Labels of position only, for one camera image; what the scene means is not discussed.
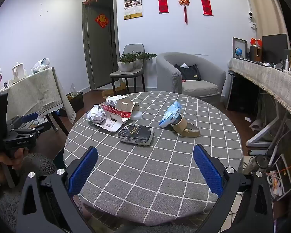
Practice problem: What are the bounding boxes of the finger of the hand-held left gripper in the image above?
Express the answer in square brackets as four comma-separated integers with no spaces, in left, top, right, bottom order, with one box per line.
[7,112,38,127]
[8,124,51,137]

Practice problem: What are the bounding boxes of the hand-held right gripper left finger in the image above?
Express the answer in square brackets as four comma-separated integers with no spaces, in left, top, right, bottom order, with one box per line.
[16,146,98,233]

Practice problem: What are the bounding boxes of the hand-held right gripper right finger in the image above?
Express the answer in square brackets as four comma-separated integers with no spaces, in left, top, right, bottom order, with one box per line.
[193,144,274,233]

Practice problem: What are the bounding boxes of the white paper ball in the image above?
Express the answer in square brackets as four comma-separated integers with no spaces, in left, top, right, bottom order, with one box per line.
[86,104,107,124]
[105,95,123,107]

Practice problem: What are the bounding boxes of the red and white cardboard box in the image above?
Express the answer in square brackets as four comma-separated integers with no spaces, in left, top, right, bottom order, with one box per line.
[94,96,136,132]

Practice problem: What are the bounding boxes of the black packet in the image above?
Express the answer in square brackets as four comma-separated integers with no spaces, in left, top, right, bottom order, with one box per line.
[117,124,155,146]

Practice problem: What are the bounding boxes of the blue and white packet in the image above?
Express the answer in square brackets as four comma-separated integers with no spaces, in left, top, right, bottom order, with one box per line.
[159,101,183,128]

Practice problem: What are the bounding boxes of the person's left hand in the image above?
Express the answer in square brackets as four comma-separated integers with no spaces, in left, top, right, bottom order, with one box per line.
[0,148,29,187]

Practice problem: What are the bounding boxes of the dark wooden table leg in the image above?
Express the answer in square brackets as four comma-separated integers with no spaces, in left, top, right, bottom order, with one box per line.
[46,113,69,136]

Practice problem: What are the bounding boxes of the table with cream tablecloth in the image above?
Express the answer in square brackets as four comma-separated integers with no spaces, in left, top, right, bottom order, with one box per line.
[0,67,76,131]

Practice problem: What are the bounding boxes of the grey fleece cloth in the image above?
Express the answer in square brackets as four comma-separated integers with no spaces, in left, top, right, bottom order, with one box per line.
[0,152,64,233]

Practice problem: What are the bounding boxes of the brown cardboard strip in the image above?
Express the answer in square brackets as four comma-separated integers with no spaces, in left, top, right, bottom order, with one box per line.
[182,123,201,137]

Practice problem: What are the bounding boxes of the black floor bin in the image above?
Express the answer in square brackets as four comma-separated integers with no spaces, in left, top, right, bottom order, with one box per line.
[66,91,85,113]

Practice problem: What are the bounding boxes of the white kettle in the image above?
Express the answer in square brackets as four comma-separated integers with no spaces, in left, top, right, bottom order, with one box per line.
[11,63,24,80]

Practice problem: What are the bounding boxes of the white plastic bag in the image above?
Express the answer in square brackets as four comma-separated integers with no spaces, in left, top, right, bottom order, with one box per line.
[30,58,50,74]

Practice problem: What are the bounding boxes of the brown cardboard tape core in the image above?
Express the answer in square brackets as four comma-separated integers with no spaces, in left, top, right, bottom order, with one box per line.
[170,116,188,135]

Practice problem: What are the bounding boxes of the grey checked tablecloth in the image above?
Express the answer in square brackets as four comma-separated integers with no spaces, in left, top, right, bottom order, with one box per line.
[63,91,244,226]

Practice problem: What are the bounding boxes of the white round dish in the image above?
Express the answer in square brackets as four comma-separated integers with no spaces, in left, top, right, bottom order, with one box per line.
[129,103,143,120]

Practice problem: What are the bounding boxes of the flat cardboard piece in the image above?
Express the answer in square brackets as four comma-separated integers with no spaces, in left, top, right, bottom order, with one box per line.
[101,83,126,99]

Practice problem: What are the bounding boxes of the grey armchair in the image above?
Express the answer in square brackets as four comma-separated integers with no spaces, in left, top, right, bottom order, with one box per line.
[156,52,227,100]

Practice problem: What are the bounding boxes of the black cabinet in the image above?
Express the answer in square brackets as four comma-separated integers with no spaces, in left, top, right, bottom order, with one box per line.
[227,71,260,114]

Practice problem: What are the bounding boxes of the grey door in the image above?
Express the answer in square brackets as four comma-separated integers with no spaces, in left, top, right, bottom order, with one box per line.
[82,0,120,93]

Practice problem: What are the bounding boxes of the black handbag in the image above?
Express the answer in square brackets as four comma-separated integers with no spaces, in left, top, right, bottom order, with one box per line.
[174,63,202,81]

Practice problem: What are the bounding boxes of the potted plant in white pot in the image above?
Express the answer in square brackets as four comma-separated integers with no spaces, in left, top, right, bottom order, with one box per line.
[133,52,157,69]
[118,52,136,73]

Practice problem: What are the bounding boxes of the side table with lace cloth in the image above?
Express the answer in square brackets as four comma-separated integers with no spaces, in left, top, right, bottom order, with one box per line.
[228,58,291,124]

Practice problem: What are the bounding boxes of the red door decoration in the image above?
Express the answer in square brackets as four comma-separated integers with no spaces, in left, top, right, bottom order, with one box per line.
[95,14,110,29]

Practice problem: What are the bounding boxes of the chair with clear back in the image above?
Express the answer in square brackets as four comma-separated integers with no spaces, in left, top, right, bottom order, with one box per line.
[110,44,146,96]

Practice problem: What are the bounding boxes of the brown wooden box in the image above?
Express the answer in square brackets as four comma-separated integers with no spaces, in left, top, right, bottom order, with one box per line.
[250,46,263,62]

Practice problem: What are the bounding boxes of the framed picture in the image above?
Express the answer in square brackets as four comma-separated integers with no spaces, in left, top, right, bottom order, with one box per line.
[232,37,247,60]

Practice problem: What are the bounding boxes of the small red flags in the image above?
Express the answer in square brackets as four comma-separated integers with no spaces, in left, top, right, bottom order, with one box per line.
[250,37,263,48]

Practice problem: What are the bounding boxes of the black monitor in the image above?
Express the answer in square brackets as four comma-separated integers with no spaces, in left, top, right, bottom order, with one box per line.
[261,33,289,63]

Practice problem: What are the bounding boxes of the white desk frame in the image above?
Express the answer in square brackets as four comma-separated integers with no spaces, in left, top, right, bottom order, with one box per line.
[246,97,291,148]

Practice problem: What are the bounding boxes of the wall calendar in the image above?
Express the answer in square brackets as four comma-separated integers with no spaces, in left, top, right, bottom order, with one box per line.
[124,0,143,20]

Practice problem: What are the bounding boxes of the white security camera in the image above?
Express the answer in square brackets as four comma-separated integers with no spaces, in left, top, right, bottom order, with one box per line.
[248,10,257,30]

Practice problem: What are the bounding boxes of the red wall scroll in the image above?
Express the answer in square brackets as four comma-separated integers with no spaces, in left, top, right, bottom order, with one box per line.
[200,0,214,17]
[157,0,169,14]

